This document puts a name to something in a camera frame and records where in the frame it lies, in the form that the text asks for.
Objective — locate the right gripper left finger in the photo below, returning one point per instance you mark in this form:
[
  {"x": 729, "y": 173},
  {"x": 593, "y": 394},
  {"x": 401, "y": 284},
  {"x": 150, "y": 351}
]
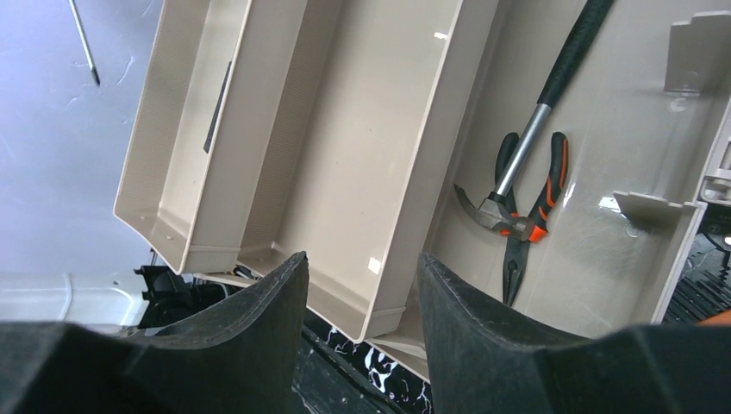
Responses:
[{"x": 237, "y": 356}]

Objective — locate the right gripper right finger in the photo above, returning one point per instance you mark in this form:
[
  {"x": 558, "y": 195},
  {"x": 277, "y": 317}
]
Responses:
[{"x": 485, "y": 357}]

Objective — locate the orange black pliers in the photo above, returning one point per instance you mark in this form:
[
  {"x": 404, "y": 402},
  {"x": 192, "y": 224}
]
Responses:
[{"x": 516, "y": 255}]

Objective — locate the beige plastic tool box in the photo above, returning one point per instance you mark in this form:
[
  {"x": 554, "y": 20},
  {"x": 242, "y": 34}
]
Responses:
[{"x": 339, "y": 128}]

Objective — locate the yellow black screwdriver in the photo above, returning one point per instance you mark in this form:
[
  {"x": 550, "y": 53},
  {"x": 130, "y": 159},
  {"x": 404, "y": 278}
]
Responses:
[{"x": 85, "y": 43}]

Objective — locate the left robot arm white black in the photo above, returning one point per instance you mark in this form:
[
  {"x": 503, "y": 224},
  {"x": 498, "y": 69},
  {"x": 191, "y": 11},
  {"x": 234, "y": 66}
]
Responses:
[{"x": 142, "y": 298}]

